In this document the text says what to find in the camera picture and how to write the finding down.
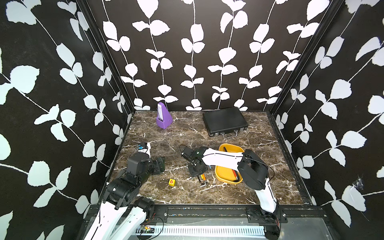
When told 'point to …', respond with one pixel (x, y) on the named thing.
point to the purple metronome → (163, 119)
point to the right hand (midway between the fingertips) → (193, 172)
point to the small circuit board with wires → (146, 229)
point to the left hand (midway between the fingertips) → (159, 156)
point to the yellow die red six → (172, 182)
